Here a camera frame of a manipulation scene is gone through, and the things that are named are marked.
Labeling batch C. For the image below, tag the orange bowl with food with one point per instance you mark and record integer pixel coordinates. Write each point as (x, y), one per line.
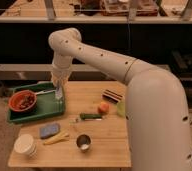
(22, 101)

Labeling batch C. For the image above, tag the blue sponge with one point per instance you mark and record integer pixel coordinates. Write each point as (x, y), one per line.
(49, 130)

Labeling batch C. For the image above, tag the metal shelf rack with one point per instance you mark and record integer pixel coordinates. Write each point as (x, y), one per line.
(25, 55)

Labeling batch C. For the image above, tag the yellow banana toy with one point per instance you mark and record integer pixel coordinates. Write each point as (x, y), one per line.
(58, 137)

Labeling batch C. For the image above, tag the metal cup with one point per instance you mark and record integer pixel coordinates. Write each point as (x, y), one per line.
(83, 142)

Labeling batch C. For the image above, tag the white utensil in tray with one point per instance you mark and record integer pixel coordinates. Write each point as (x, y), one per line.
(44, 92)

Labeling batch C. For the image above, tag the wooden table board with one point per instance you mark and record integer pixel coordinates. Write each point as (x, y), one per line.
(109, 143)

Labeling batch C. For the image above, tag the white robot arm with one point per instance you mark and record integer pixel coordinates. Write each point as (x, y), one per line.
(155, 102)

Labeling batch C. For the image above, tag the orange peach toy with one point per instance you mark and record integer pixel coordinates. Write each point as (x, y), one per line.
(103, 107)

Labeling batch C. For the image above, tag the black box on shelf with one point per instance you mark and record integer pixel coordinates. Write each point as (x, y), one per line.
(181, 64)

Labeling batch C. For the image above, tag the green plastic tray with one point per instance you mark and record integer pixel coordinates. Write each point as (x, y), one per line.
(46, 106)

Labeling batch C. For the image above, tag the light green cup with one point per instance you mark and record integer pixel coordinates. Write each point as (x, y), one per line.
(121, 108)

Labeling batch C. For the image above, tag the grey towel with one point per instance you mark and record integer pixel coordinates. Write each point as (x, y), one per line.
(58, 92)

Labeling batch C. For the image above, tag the brown striped block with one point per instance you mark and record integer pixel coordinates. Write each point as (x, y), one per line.
(110, 95)

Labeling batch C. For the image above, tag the white stacked bowls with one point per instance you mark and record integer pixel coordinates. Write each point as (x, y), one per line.
(25, 145)

